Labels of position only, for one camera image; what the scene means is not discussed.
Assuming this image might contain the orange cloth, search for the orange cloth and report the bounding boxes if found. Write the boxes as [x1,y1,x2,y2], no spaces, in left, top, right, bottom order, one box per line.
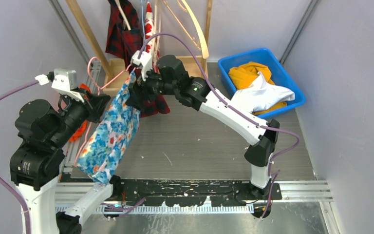
[68,83,93,143]

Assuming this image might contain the yellow skirt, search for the yellow skirt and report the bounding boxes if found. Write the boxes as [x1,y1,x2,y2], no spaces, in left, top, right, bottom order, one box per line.
[228,62,277,115]

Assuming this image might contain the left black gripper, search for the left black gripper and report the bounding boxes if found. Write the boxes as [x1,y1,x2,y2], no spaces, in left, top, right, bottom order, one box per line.
[51,86,111,146]

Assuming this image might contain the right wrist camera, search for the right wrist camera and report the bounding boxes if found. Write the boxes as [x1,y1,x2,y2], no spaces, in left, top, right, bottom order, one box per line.
[131,50,152,81]

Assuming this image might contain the blue floral garment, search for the blue floral garment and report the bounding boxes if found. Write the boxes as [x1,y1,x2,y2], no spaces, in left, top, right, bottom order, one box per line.
[76,71,141,185]

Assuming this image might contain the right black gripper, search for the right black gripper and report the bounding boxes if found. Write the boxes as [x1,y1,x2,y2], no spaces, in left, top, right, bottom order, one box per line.
[125,63,177,113]

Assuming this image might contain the beige hanger under plaid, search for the beige hanger under plaid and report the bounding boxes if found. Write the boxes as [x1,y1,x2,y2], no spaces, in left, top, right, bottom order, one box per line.
[115,0,131,30]

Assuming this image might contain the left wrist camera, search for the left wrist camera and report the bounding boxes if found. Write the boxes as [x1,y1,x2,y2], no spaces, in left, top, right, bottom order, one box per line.
[35,68,84,102]

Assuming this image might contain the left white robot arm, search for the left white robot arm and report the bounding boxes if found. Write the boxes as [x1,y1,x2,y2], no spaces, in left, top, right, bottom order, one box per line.
[10,89,123,234]

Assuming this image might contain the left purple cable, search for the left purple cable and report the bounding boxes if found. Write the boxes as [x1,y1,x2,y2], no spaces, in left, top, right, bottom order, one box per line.
[0,80,147,234]

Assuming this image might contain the wooden clothes rack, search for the wooden clothes rack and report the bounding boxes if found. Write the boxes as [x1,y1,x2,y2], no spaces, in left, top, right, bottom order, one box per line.
[66,0,213,97]

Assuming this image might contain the pink wire hanger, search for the pink wire hanger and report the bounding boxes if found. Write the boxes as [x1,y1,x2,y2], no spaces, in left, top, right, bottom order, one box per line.
[74,56,131,166]

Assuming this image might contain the red white floral garment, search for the red white floral garment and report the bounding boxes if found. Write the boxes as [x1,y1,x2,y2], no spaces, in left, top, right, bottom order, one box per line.
[145,0,156,65]

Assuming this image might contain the blue plastic bin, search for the blue plastic bin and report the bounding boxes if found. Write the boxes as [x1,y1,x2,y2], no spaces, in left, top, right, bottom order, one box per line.
[218,48,306,119]

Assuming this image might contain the blue wire hanger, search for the blue wire hanger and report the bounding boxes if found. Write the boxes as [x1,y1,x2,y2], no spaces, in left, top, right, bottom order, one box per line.
[140,0,147,42]

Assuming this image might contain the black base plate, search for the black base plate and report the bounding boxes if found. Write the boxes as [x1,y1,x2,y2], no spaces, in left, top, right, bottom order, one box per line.
[107,179,282,207]

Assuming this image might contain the red black plaid dress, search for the red black plaid dress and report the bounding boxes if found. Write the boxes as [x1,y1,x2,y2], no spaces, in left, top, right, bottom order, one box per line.
[105,0,171,118]

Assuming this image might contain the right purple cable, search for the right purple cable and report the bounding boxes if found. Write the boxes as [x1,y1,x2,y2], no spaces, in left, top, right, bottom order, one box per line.
[137,32,301,220]

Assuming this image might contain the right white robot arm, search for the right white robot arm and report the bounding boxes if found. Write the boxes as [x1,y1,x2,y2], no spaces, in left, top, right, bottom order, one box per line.
[126,51,280,200]

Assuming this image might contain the beige plastic hanger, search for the beige plastic hanger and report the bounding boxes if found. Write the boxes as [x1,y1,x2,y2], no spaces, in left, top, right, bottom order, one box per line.
[177,0,209,59]
[152,0,162,62]

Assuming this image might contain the purple cable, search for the purple cable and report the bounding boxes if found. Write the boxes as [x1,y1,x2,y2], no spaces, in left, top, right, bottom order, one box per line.
[137,32,301,220]
[0,80,147,234]

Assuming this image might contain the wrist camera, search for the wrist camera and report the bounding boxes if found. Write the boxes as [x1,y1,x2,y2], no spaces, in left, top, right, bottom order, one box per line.
[131,50,152,81]
[35,68,84,102]

